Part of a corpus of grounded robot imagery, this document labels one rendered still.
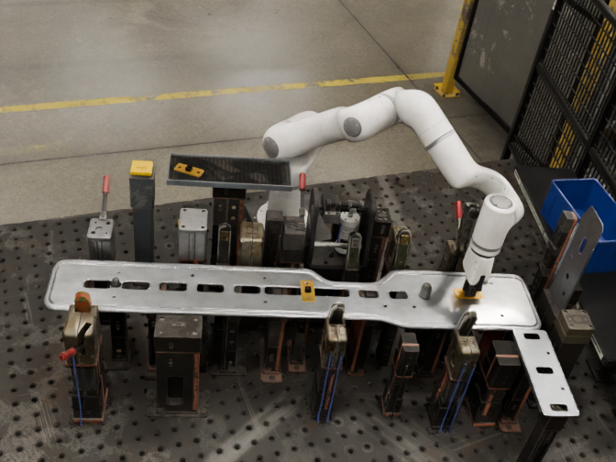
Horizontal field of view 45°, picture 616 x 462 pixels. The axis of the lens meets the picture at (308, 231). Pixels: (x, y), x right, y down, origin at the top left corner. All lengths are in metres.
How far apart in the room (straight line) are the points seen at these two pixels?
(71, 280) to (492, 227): 1.14
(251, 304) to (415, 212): 1.11
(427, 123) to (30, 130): 3.00
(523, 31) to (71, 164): 2.66
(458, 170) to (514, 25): 2.75
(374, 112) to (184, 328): 0.78
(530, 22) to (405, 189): 1.77
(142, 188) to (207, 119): 2.43
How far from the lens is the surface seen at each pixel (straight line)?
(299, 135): 2.33
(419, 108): 2.01
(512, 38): 4.70
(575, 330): 2.19
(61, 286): 2.13
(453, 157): 2.00
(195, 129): 4.56
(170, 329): 1.96
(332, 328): 1.97
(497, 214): 1.99
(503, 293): 2.28
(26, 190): 4.13
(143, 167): 2.26
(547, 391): 2.08
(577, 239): 2.21
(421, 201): 3.05
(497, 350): 2.14
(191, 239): 2.14
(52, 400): 2.26
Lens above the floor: 2.49
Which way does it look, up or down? 40 degrees down
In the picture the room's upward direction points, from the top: 9 degrees clockwise
